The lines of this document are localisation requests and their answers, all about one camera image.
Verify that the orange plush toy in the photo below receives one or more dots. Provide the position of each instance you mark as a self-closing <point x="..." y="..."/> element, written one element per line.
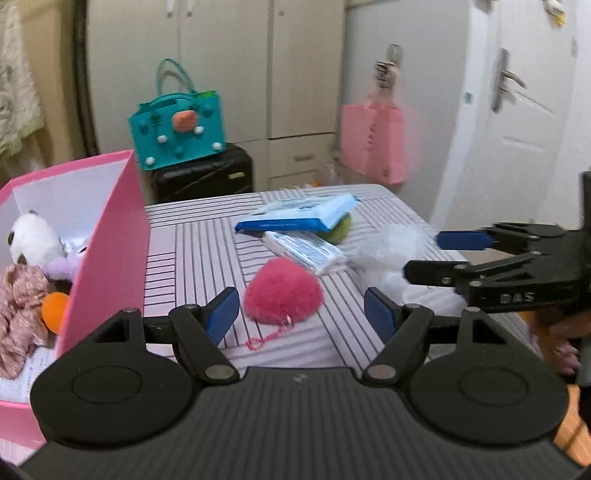
<point x="54" y="314"/>

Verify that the white plastic bag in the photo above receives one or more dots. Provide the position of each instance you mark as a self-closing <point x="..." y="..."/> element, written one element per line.
<point x="392" y="249"/>

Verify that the white fleece pajama top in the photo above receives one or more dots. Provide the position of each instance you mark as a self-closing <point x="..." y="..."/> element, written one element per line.
<point x="16" y="92"/>

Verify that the white bag on floor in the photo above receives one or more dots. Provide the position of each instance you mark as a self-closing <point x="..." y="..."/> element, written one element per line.
<point x="333" y="171"/>

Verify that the white panda plush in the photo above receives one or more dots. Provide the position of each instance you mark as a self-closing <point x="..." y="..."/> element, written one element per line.
<point x="34" y="240"/>

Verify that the pink shopping bag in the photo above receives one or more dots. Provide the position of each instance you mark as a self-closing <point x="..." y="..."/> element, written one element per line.
<point x="374" y="143"/>

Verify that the teal felt handbag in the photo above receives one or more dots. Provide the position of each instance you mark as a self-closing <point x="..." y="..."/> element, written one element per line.
<point x="178" y="129"/>

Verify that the white door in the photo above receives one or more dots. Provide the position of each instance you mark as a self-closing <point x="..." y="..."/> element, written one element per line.
<point x="521" y="152"/>

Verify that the person's right hand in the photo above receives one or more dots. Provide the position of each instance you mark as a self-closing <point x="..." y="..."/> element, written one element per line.
<point x="561" y="344"/>

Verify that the printed paper sheet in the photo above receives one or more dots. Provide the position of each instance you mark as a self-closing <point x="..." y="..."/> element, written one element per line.
<point x="27" y="378"/>

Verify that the striped pink tablecloth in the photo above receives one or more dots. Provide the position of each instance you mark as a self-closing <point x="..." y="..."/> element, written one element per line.
<point x="194" y="258"/>

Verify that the purple plush toy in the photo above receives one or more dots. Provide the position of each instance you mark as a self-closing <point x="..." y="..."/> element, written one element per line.
<point x="62" y="265"/>

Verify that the pink cardboard box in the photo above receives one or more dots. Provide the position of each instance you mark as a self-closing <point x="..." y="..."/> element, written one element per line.
<point x="108" y="258"/>

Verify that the beige wardrobe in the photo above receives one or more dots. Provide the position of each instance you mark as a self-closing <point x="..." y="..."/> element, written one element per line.
<point x="221" y="69"/>

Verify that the pink fluffy pompom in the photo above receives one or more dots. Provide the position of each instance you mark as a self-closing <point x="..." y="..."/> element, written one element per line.
<point x="284" y="288"/>

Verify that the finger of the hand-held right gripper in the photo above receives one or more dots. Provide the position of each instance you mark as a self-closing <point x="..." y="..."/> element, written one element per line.
<point x="434" y="273"/>
<point x="461" y="240"/>

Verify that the white tissue pack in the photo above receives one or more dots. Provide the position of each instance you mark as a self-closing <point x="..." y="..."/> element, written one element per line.
<point x="304" y="251"/>

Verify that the beige side cabinet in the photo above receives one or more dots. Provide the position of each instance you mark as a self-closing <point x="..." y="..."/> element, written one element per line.
<point x="55" y="69"/>

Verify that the black suitcase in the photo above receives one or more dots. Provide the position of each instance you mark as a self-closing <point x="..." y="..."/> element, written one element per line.
<point x="203" y="177"/>

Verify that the blue and white wipes pack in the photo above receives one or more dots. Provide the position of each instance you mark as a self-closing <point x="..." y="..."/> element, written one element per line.
<point x="300" y="214"/>

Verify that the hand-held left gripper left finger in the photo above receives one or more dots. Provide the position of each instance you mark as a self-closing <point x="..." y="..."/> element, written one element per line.
<point x="221" y="314"/>

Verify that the green round sponge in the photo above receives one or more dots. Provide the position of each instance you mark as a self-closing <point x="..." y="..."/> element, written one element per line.
<point x="339" y="230"/>

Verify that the pink fabric scrunchie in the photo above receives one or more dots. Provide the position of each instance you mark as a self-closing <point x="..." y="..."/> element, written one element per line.
<point x="21" y="314"/>

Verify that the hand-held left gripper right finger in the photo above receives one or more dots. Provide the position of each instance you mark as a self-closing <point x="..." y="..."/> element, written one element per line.
<point x="381" y="314"/>

